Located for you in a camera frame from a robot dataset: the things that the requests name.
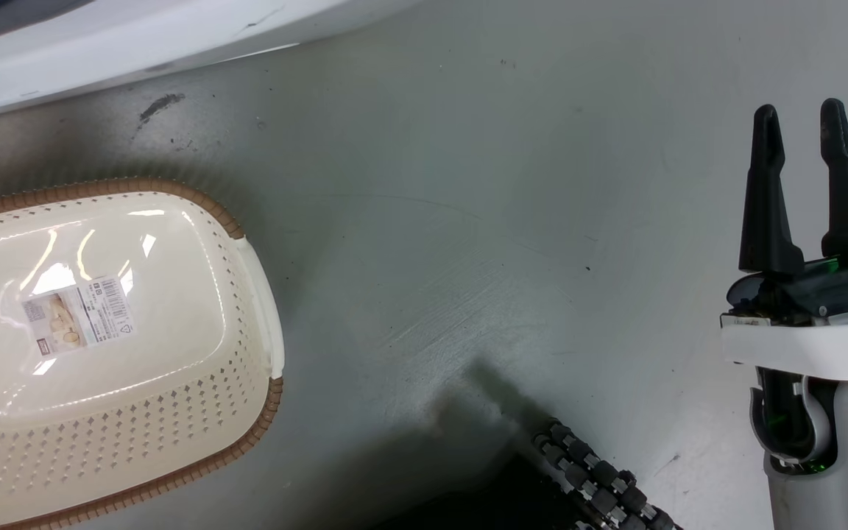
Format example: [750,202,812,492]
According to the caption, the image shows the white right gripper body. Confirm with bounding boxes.
[720,250,848,382]

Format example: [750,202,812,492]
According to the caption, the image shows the cream plastic laundry basket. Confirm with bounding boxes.
[0,177,285,530]

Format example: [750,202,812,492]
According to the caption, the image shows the white washing machine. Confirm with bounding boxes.
[0,0,425,124]

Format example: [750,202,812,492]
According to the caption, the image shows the product label sticker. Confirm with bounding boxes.
[21,276,135,357]

